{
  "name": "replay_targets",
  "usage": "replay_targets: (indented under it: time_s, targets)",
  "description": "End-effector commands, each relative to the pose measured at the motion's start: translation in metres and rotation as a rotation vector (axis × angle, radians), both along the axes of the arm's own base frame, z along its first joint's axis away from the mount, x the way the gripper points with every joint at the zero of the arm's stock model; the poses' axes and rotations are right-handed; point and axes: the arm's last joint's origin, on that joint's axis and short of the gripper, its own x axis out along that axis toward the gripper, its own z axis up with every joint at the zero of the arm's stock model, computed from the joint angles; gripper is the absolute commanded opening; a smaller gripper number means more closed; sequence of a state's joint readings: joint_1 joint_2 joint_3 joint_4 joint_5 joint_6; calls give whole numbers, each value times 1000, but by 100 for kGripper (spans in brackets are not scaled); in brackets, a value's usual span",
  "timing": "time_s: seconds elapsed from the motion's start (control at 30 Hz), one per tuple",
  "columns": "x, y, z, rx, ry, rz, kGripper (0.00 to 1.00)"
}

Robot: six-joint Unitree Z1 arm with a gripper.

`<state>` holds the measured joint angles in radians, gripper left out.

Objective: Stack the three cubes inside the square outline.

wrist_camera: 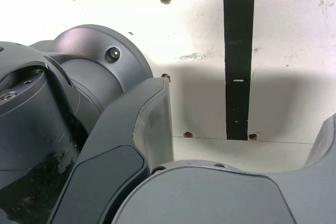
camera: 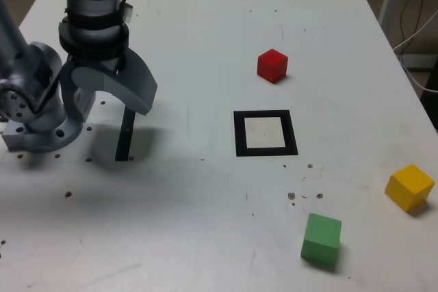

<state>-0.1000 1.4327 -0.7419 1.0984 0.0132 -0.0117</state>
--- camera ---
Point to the red cube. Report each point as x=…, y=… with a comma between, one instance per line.
x=272, y=66

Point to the black tape strip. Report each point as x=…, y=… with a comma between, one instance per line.
x=124, y=141

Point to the black tape square outline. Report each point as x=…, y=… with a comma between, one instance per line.
x=239, y=134

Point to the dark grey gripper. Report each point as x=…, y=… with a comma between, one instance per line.
x=99, y=63

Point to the green cube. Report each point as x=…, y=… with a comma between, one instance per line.
x=321, y=237

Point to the yellow cube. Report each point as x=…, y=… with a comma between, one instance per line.
x=409, y=186

